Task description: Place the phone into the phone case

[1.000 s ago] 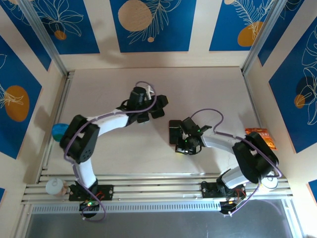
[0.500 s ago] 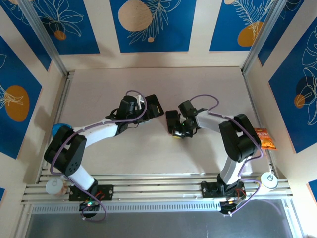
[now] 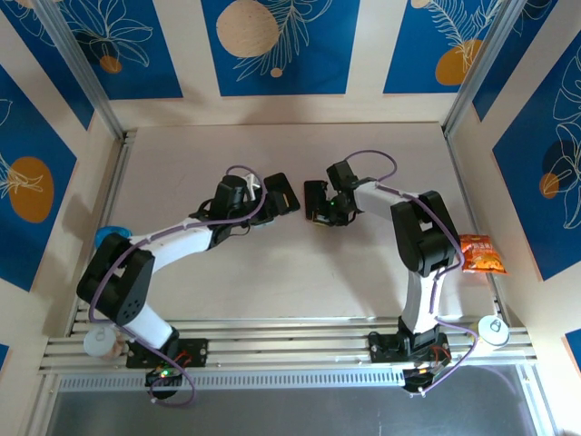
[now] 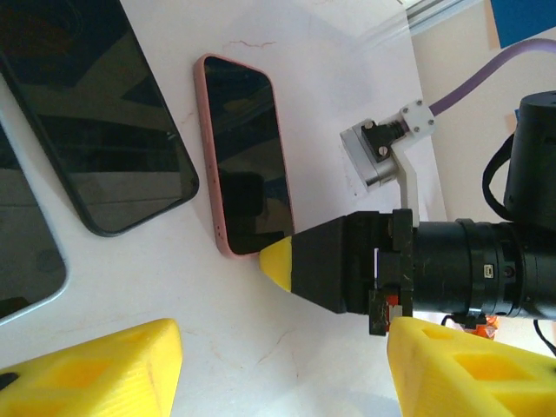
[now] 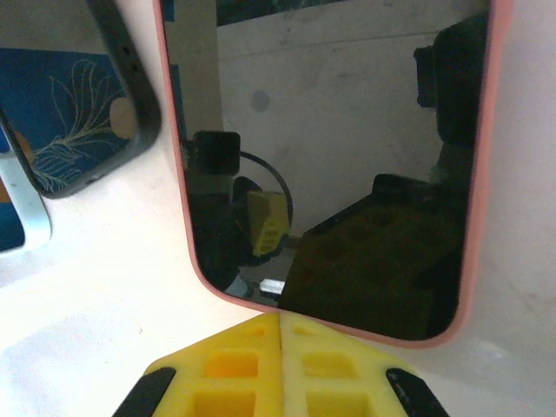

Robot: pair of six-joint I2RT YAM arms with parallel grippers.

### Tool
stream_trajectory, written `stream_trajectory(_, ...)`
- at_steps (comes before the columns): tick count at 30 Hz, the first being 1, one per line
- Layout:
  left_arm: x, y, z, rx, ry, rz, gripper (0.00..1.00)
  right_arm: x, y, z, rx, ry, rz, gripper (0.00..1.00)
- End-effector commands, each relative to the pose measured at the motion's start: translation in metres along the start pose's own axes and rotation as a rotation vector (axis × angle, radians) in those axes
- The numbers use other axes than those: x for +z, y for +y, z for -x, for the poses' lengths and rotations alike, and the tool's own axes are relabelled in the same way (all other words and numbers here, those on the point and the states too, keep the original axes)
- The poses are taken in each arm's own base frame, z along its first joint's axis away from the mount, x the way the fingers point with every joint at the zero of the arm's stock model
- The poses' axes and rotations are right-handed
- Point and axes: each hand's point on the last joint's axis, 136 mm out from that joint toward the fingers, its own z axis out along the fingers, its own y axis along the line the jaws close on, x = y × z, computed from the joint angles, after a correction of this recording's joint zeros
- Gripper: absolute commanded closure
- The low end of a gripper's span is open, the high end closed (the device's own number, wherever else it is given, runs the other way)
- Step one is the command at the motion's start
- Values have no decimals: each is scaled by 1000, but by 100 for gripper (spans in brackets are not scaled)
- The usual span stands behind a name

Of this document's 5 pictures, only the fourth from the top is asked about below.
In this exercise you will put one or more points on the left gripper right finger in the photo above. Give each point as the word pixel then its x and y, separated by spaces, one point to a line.
pixel 469 382

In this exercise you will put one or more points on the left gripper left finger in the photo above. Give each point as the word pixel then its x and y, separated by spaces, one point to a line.
pixel 87 378

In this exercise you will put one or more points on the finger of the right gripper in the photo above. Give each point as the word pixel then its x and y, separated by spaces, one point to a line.
pixel 317 265

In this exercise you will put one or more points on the light blue phone case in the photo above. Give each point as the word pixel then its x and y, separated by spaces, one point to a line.
pixel 43 301

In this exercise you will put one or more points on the black smartphone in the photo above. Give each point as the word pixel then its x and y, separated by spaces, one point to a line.
pixel 247 152
pixel 26 243
pixel 100 130

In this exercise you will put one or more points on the black phone case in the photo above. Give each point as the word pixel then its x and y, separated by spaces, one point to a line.
pixel 104 233

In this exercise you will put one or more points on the pink phone case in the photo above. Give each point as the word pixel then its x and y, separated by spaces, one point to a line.
pixel 207 130

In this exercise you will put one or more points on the orange snack bag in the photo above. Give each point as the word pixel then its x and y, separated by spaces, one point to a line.
pixel 488 326

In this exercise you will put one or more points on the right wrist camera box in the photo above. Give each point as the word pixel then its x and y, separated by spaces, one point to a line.
pixel 357 156

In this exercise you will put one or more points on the blue floral wall poster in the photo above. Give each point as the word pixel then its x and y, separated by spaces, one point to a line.
pixel 525 21

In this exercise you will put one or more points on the aluminium side rail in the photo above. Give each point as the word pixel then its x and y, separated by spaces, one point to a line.
pixel 434 11

